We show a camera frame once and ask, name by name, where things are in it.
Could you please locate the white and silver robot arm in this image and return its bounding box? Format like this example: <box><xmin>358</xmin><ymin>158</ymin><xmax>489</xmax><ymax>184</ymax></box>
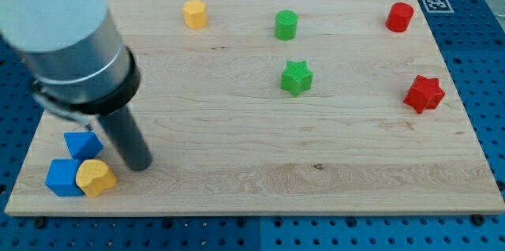
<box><xmin>1</xmin><ymin>0</ymin><xmax>140</xmax><ymax>114</ymax></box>

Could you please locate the yellow hexagon block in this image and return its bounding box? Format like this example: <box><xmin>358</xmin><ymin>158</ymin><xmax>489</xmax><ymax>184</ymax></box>
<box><xmin>183</xmin><ymin>0</ymin><xmax>208</xmax><ymax>29</ymax></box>

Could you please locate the light wooden board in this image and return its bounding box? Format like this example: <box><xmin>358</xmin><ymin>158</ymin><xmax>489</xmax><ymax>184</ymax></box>
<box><xmin>5</xmin><ymin>0</ymin><xmax>504</xmax><ymax>217</ymax></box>

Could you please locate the green star block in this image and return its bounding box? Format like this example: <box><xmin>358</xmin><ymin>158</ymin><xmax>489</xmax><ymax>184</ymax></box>
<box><xmin>280</xmin><ymin>60</ymin><xmax>313</xmax><ymax>96</ymax></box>

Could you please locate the green cylinder block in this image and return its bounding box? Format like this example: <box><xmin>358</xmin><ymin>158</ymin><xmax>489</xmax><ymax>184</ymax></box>
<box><xmin>275</xmin><ymin>9</ymin><xmax>298</xmax><ymax>41</ymax></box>

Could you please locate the dark grey cylindrical pointer rod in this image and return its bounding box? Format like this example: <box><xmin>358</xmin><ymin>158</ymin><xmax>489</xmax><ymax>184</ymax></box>
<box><xmin>98</xmin><ymin>106</ymin><xmax>152</xmax><ymax>171</ymax></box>

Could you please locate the red cylinder block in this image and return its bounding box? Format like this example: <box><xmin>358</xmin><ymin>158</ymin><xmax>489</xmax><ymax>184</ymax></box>
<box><xmin>385</xmin><ymin>2</ymin><xmax>414</xmax><ymax>32</ymax></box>

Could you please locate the red star block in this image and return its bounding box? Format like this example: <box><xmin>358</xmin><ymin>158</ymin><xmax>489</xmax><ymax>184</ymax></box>
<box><xmin>403</xmin><ymin>75</ymin><xmax>445</xmax><ymax>114</ymax></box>

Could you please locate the yellow heart block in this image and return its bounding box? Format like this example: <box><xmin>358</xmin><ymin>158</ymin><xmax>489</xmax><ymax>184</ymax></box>
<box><xmin>76</xmin><ymin>159</ymin><xmax>118</xmax><ymax>197</ymax></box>

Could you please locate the blue triangle block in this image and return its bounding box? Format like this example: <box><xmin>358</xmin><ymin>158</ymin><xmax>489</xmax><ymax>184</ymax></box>
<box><xmin>63</xmin><ymin>132</ymin><xmax>103</xmax><ymax>160</ymax></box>

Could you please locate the blue cube block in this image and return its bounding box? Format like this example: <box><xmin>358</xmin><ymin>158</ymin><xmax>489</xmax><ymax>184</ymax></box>
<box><xmin>45</xmin><ymin>159</ymin><xmax>84</xmax><ymax>197</ymax></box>

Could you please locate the white fiducial marker tag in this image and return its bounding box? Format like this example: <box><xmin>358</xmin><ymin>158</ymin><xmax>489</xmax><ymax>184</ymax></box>
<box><xmin>421</xmin><ymin>0</ymin><xmax>454</xmax><ymax>13</ymax></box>

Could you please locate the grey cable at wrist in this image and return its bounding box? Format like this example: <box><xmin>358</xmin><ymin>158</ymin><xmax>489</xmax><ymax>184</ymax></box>
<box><xmin>31</xmin><ymin>81</ymin><xmax>94</xmax><ymax>131</ymax></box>

